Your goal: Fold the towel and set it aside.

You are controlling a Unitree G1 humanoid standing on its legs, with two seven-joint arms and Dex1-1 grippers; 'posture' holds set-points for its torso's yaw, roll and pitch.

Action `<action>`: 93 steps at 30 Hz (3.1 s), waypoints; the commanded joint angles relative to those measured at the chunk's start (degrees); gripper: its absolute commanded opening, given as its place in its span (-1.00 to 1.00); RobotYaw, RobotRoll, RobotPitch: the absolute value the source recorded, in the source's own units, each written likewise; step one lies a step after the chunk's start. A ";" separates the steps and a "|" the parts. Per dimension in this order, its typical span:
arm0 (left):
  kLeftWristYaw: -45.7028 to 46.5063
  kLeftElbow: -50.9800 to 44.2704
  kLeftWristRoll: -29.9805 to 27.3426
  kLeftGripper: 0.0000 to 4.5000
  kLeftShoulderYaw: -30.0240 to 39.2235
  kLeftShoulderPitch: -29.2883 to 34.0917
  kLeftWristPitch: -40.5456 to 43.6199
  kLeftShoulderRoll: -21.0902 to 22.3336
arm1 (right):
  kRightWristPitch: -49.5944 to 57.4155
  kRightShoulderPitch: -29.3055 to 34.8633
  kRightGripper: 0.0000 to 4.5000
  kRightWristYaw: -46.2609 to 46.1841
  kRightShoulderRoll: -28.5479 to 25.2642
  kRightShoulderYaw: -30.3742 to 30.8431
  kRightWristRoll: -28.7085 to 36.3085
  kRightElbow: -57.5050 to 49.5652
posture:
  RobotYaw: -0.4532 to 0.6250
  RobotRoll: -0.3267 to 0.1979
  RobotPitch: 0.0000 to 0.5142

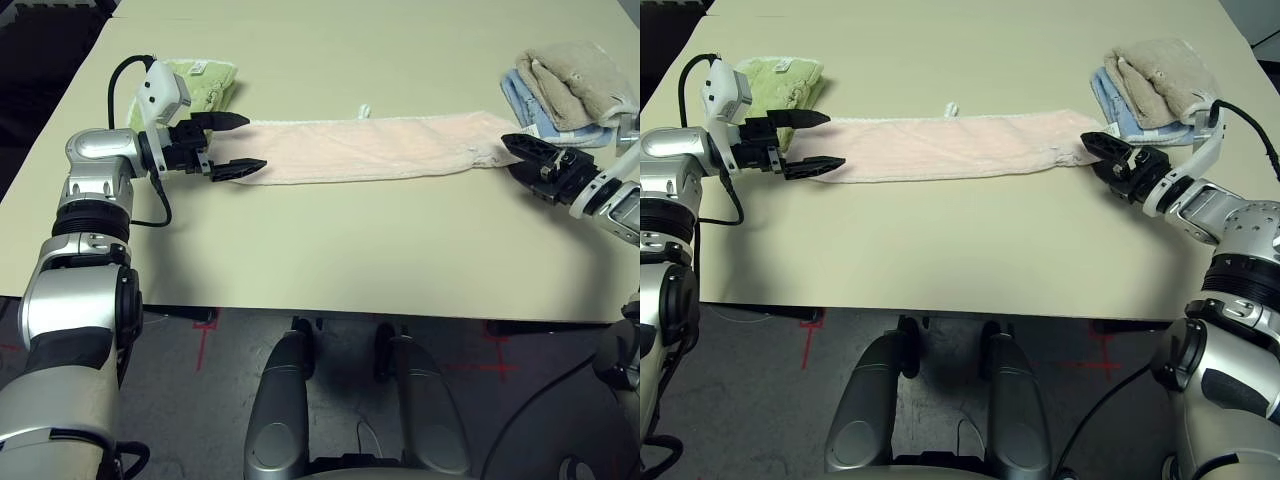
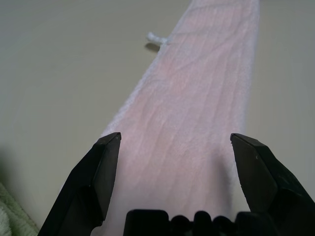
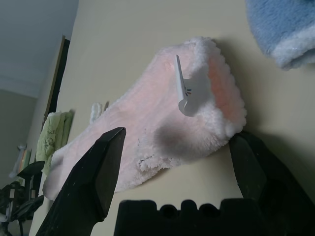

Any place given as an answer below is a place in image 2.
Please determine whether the green folded towel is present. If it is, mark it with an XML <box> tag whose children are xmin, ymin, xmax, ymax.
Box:
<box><xmin>0</xmin><ymin>181</ymin><xmax>40</xmax><ymax>236</ymax></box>

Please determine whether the pink embroidered towel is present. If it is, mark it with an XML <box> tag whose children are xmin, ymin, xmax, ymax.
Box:
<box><xmin>58</xmin><ymin>0</ymin><xmax>261</xmax><ymax>236</ymax></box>

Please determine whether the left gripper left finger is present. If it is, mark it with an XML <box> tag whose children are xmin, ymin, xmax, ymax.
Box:
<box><xmin>36</xmin><ymin>132</ymin><xmax>122</xmax><ymax>236</ymax></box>

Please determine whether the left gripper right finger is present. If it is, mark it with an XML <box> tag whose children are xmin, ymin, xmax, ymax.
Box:
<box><xmin>230</xmin><ymin>132</ymin><xmax>315</xmax><ymax>236</ymax></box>

